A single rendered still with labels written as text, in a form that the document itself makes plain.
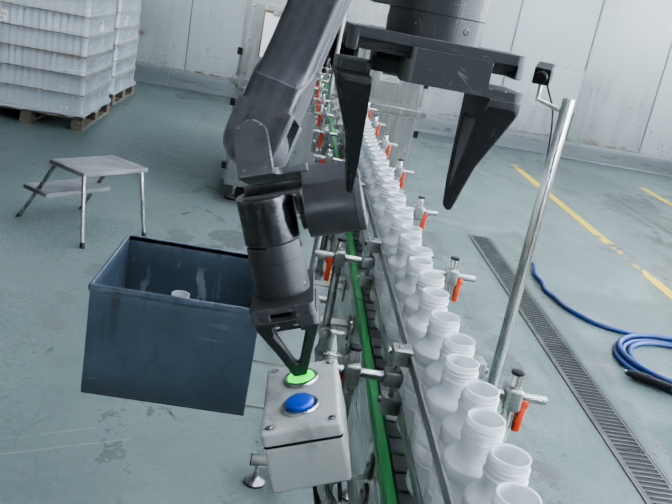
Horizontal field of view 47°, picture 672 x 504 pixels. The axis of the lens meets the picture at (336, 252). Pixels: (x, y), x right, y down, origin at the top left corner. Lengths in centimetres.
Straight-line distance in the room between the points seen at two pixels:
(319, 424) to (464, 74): 42
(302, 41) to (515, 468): 44
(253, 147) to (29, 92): 683
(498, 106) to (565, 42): 1117
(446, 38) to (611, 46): 1140
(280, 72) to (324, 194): 13
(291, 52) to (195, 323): 77
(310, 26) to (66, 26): 665
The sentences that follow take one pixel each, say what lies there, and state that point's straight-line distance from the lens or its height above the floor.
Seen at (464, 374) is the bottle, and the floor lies 116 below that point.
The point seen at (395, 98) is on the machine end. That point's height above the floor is 94.
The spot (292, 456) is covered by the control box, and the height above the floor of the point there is 108.
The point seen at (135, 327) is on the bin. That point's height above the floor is 88.
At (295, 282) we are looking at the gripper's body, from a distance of 79.
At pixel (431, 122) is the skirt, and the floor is 16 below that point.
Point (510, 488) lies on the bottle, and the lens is 67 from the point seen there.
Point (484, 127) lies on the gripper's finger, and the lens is 46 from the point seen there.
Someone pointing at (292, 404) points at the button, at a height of 112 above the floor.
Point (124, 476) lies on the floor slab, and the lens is 261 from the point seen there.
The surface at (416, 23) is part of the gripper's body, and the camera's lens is 46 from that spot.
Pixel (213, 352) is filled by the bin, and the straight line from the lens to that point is 147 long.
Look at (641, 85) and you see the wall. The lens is 1206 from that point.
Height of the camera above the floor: 150
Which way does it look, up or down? 17 degrees down
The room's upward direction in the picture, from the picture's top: 11 degrees clockwise
